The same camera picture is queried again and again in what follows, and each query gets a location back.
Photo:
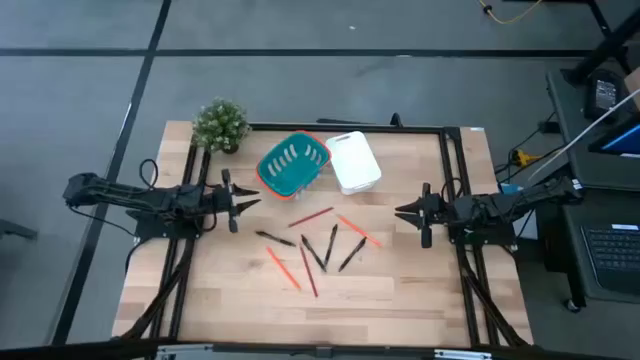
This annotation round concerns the black laptop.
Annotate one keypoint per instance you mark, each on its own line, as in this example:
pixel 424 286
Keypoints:
pixel 615 255

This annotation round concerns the black equipment desk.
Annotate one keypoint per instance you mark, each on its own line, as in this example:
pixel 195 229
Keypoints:
pixel 575 170

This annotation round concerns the yellow power plug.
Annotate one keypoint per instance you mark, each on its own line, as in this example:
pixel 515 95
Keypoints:
pixel 521 158

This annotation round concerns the monitor with blue screen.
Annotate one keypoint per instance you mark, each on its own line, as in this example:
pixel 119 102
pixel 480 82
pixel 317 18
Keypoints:
pixel 622 142

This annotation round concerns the white tube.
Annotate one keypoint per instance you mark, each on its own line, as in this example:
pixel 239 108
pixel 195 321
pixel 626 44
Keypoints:
pixel 585 133

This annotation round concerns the silver aluminium extrusion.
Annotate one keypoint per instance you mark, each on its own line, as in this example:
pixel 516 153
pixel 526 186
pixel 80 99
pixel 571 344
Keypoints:
pixel 462 355
pixel 185 352

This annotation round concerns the orange pencil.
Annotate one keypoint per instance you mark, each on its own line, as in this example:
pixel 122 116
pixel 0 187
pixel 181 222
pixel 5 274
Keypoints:
pixel 283 268
pixel 359 230

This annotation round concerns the red pencil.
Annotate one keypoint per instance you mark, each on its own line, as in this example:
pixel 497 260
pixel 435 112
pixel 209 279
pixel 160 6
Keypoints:
pixel 308 271
pixel 311 217

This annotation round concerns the potted green plant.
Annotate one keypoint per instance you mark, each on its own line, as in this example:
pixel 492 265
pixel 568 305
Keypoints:
pixel 220 125

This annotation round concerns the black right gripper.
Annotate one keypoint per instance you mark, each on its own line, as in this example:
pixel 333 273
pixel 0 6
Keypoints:
pixel 437 210

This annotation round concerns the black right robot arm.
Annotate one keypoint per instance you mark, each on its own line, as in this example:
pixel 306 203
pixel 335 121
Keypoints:
pixel 500 205

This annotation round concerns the black click pen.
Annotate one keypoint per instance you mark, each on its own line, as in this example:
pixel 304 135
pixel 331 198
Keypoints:
pixel 352 254
pixel 313 253
pixel 331 246
pixel 275 238

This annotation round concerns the black standing desk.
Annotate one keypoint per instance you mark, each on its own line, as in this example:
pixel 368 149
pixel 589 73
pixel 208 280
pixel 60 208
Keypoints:
pixel 607 45

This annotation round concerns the brown cardboard box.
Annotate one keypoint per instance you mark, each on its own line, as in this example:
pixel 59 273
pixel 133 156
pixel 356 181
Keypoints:
pixel 634 85

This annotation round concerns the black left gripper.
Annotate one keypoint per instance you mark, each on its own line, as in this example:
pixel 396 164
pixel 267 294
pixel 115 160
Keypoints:
pixel 215 202

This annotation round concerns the white plastic bin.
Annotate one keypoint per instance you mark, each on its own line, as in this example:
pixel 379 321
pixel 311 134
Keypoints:
pixel 355 165

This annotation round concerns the black power adapter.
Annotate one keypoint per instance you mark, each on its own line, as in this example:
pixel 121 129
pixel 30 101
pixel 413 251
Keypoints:
pixel 549 127

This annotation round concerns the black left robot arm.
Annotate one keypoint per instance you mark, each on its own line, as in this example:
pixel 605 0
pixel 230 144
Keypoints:
pixel 150 197

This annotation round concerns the teal basket with orange rim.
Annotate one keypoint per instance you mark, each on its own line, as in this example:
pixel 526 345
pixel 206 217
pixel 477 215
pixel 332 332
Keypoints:
pixel 290 182

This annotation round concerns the black furniture leg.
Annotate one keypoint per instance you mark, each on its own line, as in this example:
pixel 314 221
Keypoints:
pixel 17 230

